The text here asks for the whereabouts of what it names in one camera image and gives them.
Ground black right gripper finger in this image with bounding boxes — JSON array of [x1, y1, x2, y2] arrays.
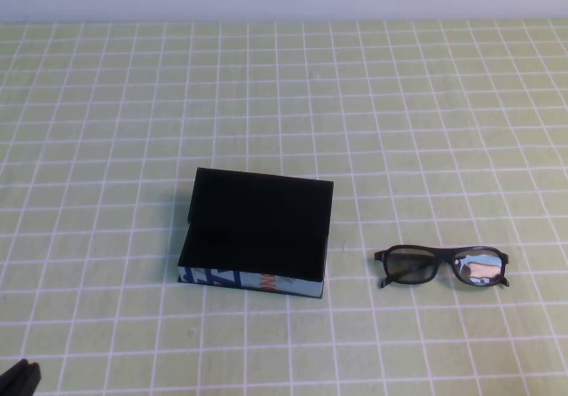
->
[[9, 361, 43, 396]]

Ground black framed glasses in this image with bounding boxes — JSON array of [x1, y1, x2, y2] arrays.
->
[[373, 244, 511, 289]]

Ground green white grid tablecloth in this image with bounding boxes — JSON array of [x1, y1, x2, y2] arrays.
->
[[0, 18, 568, 396]]

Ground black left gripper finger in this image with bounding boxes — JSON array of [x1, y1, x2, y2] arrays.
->
[[0, 359, 29, 396]]

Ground black printed glasses case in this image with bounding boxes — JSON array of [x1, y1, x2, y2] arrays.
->
[[176, 167, 335, 302]]

